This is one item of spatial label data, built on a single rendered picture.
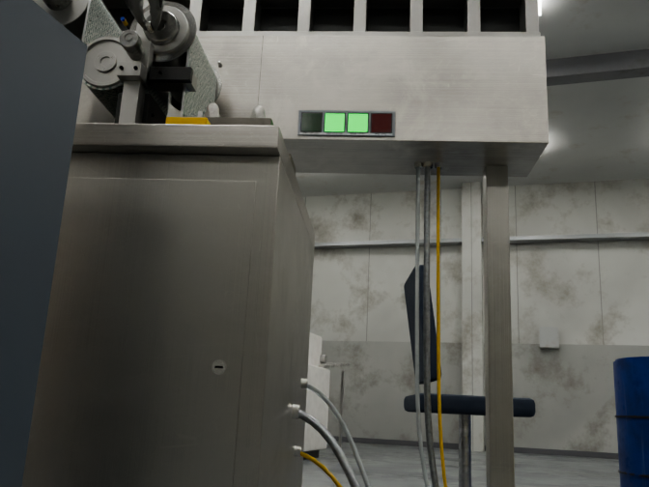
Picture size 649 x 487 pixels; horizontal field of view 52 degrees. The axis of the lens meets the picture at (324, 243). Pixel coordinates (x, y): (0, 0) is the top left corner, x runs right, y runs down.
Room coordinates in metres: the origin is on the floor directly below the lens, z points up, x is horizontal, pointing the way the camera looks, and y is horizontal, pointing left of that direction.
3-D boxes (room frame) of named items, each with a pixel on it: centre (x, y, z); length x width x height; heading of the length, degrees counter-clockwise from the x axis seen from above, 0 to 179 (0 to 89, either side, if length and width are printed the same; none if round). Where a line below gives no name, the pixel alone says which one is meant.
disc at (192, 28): (1.30, 0.37, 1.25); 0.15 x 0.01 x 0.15; 85
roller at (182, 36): (1.42, 0.36, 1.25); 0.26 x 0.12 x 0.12; 175
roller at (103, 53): (1.43, 0.48, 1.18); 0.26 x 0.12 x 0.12; 175
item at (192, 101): (1.41, 0.30, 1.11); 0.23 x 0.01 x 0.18; 175
